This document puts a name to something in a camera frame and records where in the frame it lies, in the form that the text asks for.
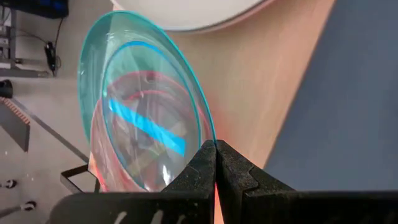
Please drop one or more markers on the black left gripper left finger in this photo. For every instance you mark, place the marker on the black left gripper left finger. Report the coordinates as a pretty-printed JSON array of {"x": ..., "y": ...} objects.
[{"x": 186, "y": 205}]

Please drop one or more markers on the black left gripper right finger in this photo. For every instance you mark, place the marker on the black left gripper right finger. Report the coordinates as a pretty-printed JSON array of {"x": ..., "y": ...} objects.
[{"x": 264, "y": 205}]

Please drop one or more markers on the orange transparent plate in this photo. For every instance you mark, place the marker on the orange transparent plate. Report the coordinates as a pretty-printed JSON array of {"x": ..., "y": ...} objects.
[{"x": 94, "y": 146}]

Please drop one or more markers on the cyan transparent plate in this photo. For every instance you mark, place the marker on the cyan transparent plate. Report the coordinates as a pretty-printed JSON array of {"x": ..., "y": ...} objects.
[{"x": 146, "y": 62}]

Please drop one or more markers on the white plate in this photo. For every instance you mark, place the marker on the white plate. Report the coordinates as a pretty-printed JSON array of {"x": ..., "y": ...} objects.
[{"x": 192, "y": 14}]

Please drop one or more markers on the black white caster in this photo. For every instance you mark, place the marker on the black white caster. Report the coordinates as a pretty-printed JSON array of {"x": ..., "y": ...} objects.
[
  {"x": 29, "y": 205},
  {"x": 11, "y": 183}
]

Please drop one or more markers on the grey ramp orange stripes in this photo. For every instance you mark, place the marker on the grey ramp orange stripes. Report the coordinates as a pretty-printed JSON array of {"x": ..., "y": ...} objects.
[{"x": 14, "y": 124}]

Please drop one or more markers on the grey metal stand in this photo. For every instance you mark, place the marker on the grey metal stand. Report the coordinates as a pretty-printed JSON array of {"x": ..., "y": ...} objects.
[{"x": 12, "y": 67}]

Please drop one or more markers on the black blue box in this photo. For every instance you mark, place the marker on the black blue box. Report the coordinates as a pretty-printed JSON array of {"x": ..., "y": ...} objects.
[{"x": 34, "y": 7}]

